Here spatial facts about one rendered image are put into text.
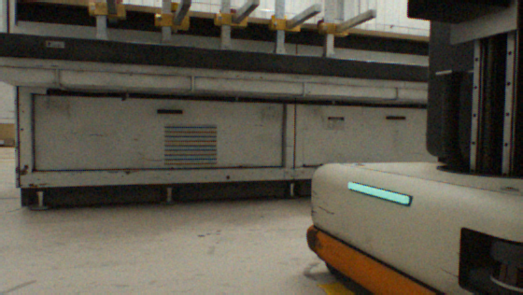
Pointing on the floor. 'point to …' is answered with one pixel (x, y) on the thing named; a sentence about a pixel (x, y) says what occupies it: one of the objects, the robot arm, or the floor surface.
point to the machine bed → (197, 124)
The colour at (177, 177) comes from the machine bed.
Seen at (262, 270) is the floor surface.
